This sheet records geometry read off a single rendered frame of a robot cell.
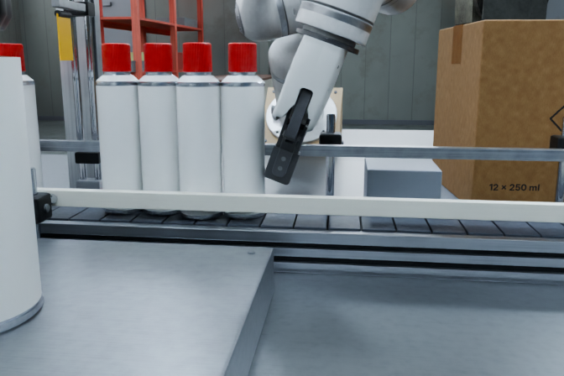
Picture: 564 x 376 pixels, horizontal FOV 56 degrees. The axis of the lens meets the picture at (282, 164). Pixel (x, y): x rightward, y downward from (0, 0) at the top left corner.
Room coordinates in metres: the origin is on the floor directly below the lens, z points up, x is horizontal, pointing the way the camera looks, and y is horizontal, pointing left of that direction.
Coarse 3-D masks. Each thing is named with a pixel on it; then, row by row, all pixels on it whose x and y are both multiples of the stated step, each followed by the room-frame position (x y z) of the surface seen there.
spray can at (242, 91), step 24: (240, 48) 0.62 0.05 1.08; (240, 72) 0.62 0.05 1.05; (240, 96) 0.61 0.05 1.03; (240, 120) 0.61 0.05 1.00; (264, 120) 0.63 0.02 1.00; (240, 144) 0.61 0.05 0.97; (264, 144) 0.63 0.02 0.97; (240, 168) 0.61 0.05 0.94; (264, 168) 0.63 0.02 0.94; (240, 192) 0.61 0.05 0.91; (264, 192) 0.63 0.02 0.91; (240, 216) 0.61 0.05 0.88
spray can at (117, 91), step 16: (112, 48) 0.64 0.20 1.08; (128, 48) 0.65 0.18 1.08; (112, 64) 0.64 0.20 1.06; (128, 64) 0.65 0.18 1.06; (112, 80) 0.63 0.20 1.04; (128, 80) 0.64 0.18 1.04; (112, 96) 0.63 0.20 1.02; (128, 96) 0.64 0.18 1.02; (112, 112) 0.63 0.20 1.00; (128, 112) 0.64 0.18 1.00; (112, 128) 0.63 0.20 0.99; (128, 128) 0.63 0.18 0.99; (112, 144) 0.63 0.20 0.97; (128, 144) 0.63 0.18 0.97; (112, 160) 0.63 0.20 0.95; (128, 160) 0.63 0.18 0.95; (112, 176) 0.63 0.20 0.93; (128, 176) 0.63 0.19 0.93; (112, 208) 0.63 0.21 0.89
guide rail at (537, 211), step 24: (48, 192) 0.61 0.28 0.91; (72, 192) 0.61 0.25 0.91; (96, 192) 0.61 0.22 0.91; (120, 192) 0.60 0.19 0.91; (144, 192) 0.60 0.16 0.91; (168, 192) 0.60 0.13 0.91; (192, 192) 0.60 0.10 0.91; (360, 216) 0.57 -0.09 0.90; (384, 216) 0.57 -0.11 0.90; (408, 216) 0.57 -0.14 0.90; (432, 216) 0.56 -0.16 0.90; (456, 216) 0.56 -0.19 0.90; (480, 216) 0.56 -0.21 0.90; (504, 216) 0.55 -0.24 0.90; (528, 216) 0.55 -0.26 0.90; (552, 216) 0.55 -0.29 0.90
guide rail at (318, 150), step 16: (48, 144) 0.69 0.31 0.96; (64, 144) 0.69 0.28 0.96; (80, 144) 0.69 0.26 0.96; (96, 144) 0.69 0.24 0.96; (272, 144) 0.66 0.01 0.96; (304, 144) 0.66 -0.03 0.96; (320, 144) 0.66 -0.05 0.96; (336, 144) 0.66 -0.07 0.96; (528, 160) 0.62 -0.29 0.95; (544, 160) 0.62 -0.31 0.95; (560, 160) 0.62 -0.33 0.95
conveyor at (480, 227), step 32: (192, 224) 0.60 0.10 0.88; (224, 224) 0.59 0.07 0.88; (256, 224) 0.59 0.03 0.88; (288, 224) 0.59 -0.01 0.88; (320, 224) 0.59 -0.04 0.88; (352, 224) 0.59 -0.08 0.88; (384, 224) 0.59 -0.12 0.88; (416, 224) 0.59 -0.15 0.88; (448, 224) 0.59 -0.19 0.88; (480, 224) 0.59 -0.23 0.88; (512, 224) 0.59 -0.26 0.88; (544, 224) 0.59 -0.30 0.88
